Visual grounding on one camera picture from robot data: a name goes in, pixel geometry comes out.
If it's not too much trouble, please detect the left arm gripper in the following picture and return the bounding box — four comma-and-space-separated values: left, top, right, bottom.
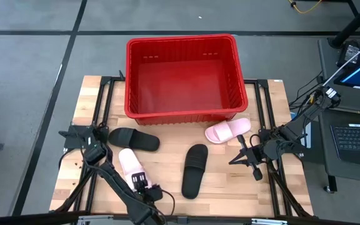
131, 172, 164, 203

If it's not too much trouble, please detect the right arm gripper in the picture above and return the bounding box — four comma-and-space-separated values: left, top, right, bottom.
229, 134, 283, 182

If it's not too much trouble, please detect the pale pink slide sandal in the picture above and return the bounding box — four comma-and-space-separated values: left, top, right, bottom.
204, 117, 252, 144
118, 147, 153, 191

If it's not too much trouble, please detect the black slide sandal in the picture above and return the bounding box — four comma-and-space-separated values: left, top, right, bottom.
107, 127, 161, 153
181, 143, 209, 200

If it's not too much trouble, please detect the red plastic bin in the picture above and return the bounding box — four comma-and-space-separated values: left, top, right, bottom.
124, 33, 249, 126

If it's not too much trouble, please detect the white and blue flat device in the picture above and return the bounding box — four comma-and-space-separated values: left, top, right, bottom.
291, 112, 313, 149

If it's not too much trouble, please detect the dark grey desk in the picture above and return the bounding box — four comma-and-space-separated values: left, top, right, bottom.
317, 37, 360, 194

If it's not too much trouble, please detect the black keyboard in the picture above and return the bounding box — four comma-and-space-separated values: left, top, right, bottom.
329, 124, 360, 168

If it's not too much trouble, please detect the black power brick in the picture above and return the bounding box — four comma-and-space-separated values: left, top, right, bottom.
337, 39, 360, 67

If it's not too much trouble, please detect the thin white rod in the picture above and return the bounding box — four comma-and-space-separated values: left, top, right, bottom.
322, 36, 360, 88

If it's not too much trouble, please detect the thick black pole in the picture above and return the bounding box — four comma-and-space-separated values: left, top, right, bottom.
328, 0, 360, 49

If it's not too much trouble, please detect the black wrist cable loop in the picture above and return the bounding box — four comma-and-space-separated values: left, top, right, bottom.
159, 188, 176, 217

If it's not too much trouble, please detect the silver metal bracket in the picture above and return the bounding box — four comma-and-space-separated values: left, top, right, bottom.
251, 217, 289, 225
76, 214, 114, 225

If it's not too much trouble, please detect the black aluminium table frame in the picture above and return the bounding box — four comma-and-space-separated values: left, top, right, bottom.
53, 74, 126, 216
244, 78, 312, 218

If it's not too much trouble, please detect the black cable bundle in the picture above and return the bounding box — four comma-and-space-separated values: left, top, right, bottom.
288, 71, 324, 111

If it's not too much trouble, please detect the long black frame beam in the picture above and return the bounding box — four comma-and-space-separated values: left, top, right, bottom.
0, 211, 360, 225

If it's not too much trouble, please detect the yellow floor cable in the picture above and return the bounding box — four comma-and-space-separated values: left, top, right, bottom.
287, 0, 324, 15

